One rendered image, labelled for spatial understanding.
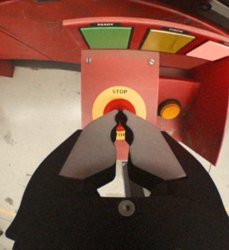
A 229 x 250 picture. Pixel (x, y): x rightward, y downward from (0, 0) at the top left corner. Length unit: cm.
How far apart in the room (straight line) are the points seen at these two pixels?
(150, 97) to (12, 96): 129
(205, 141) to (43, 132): 114
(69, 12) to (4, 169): 171
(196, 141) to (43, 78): 110
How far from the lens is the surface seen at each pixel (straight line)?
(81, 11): 28
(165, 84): 21
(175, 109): 23
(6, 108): 142
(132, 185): 84
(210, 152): 22
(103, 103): 15
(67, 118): 103
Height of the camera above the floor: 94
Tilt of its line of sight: 78 degrees down
